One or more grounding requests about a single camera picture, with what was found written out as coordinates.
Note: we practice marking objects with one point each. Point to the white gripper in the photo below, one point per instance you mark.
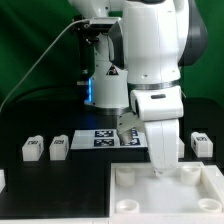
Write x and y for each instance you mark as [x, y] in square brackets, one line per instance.
[160, 111]

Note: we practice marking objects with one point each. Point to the white square tabletop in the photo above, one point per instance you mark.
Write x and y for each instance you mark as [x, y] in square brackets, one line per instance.
[193, 193]

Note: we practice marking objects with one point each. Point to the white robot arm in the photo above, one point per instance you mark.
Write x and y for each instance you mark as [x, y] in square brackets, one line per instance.
[140, 47]

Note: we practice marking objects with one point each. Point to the white marker sheet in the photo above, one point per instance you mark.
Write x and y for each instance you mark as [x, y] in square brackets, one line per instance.
[105, 138]

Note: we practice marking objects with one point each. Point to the white block left edge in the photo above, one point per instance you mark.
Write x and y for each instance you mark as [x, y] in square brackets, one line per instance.
[2, 180]

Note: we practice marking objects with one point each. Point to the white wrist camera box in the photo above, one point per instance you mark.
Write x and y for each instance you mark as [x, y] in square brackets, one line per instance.
[125, 124]

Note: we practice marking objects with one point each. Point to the grey camera on stand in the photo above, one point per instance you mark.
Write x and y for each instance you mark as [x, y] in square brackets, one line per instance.
[103, 24]

